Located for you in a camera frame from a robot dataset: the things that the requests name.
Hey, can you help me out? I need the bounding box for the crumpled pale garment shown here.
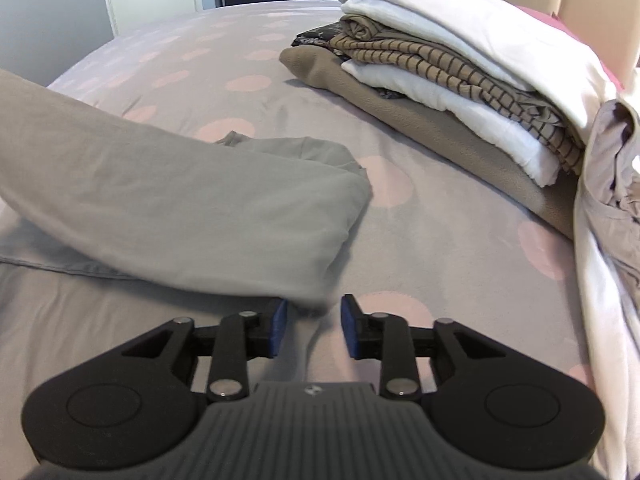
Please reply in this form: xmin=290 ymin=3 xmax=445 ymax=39
xmin=572 ymin=67 xmax=640 ymax=480

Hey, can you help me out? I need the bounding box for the folded dark patterned garment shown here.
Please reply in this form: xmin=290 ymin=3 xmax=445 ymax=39
xmin=292 ymin=24 xmax=401 ymax=100

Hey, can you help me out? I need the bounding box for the folded striped olive garment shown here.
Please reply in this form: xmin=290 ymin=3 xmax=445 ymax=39
xmin=330 ymin=14 xmax=586 ymax=176

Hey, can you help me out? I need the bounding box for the grey polka dot bedspread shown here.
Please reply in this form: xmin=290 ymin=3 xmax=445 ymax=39
xmin=0 ymin=0 xmax=601 ymax=411

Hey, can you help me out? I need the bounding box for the beige headboard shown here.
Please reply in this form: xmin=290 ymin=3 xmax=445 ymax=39
xmin=502 ymin=0 xmax=640 ymax=68

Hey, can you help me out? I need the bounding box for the pink pillow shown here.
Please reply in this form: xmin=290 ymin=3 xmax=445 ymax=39
xmin=515 ymin=5 xmax=631 ymax=91

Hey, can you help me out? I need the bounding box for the grey garment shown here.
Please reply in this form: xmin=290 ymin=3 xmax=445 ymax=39
xmin=0 ymin=67 xmax=373 ymax=401

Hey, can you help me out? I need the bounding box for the folded white thin garment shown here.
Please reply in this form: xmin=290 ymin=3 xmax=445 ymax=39
xmin=341 ymin=60 xmax=561 ymax=188

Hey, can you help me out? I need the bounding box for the folded tan garment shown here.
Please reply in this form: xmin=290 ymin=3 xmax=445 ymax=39
xmin=279 ymin=46 xmax=581 ymax=241

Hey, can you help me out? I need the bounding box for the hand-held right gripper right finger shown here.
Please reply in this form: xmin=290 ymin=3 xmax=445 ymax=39
xmin=340 ymin=294 xmax=506 ymax=401

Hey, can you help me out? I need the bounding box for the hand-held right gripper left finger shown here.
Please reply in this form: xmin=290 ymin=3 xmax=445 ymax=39
xmin=122 ymin=299 xmax=290 ymax=403

